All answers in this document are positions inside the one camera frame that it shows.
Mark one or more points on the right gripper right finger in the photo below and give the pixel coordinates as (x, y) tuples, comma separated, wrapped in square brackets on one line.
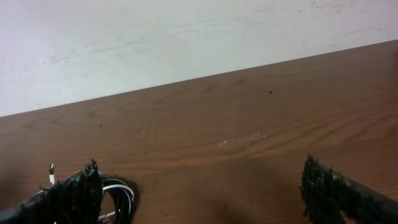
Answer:
[(330, 197)]

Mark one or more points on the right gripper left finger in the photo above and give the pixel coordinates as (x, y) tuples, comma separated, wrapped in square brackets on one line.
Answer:
[(74, 200)]

